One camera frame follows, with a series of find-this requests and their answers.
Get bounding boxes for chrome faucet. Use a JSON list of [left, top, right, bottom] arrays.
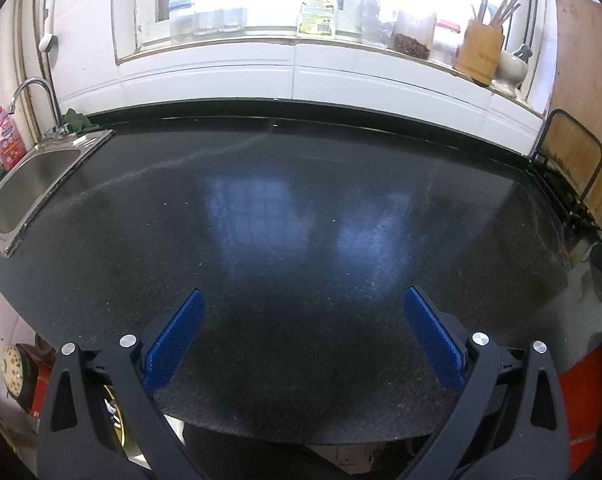
[[8, 77, 74, 141]]

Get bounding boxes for bunch of wooden chopsticks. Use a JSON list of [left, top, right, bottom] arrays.
[[471, 0, 530, 26]]

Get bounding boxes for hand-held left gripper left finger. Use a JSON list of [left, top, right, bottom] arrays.
[[37, 287, 212, 480]]

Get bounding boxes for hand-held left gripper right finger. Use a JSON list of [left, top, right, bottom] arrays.
[[401, 286, 570, 480]]

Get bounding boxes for floral lidded ceramic pot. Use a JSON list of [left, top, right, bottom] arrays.
[[1, 344, 44, 413]]

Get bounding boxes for red cabinet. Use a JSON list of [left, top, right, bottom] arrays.
[[558, 330, 602, 471]]

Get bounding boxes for wooden cutting board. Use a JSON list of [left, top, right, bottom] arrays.
[[548, 0, 602, 236]]

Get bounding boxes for jar with pink lid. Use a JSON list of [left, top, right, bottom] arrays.
[[431, 19, 464, 68]]

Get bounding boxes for black metal rack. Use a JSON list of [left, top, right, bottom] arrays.
[[528, 108, 602, 233]]

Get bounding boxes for white ceramic mortar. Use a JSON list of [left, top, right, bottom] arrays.
[[493, 50, 529, 96]]

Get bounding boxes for white window frame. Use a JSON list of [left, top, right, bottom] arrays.
[[111, 0, 544, 111]]

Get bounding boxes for pink detergent bottle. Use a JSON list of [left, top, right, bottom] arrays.
[[0, 95, 26, 171]]

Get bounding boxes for jar with brown contents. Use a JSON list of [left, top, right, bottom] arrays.
[[393, 0, 439, 60]]

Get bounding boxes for clear drinking glass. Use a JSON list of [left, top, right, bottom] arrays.
[[196, 7, 222, 36], [221, 5, 246, 32]]

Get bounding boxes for stainless steel sink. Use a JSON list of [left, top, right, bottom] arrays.
[[0, 129, 116, 256]]

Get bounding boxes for bamboo utensil holder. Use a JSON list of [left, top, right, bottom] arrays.
[[454, 19, 505, 86]]

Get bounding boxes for white wall brush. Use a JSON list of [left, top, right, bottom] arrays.
[[38, 0, 60, 53]]

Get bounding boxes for black yellow-rimmed trash bin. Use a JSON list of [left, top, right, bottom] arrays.
[[96, 385, 132, 458]]

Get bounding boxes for green pump soap bottle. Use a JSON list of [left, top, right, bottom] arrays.
[[296, 0, 338, 39]]

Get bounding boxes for empty clear glass jar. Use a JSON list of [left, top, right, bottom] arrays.
[[362, 0, 398, 48]]

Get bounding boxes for clear plastic bottle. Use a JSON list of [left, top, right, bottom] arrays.
[[168, 0, 198, 36]]

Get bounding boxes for dark green cloth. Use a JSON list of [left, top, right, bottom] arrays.
[[61, 108, 102, 134]]

